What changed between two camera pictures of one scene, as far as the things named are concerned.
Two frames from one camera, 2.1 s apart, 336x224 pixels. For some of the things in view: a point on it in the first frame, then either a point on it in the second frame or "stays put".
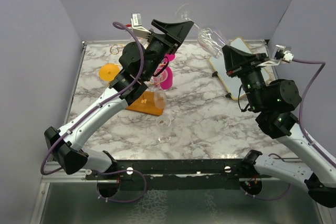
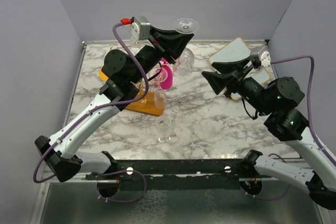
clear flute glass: (160, 97) stays put
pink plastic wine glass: (163, 75) stays put
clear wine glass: (164, 122) stays put
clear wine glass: (210, 38) → (184, 67)
